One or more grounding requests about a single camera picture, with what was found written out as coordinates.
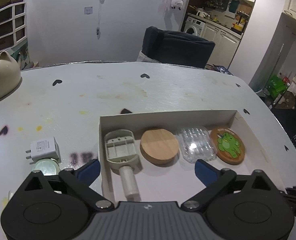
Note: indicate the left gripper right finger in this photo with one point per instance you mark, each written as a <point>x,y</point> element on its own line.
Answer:
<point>237,206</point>

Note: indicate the clear plastic case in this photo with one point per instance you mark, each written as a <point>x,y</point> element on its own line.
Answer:
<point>195,143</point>

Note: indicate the white usb charger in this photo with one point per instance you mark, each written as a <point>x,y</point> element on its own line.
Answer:
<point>46,148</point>

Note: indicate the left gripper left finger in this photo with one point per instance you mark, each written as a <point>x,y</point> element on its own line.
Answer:
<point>54,207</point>

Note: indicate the sheep plush toy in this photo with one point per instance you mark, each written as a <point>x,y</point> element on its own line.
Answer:
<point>177,4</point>

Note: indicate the dark blue chair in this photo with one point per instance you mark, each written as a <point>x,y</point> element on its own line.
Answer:
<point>176,47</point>

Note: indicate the washing machine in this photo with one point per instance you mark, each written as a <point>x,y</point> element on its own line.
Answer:
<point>194,27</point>

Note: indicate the white cardboard tray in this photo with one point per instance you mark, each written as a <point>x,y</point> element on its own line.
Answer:
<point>176,181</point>

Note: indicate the wooden coaster green dinosaur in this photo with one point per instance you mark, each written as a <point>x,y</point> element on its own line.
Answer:
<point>230,147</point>

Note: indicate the cream cat-shaped ceramic pot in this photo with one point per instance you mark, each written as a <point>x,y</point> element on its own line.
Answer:
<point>10,75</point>

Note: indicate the white drawer cabinet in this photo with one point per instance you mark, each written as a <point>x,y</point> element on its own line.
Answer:
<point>12,25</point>

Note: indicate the round wooden lid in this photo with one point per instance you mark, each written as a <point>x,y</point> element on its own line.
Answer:
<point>159,146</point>

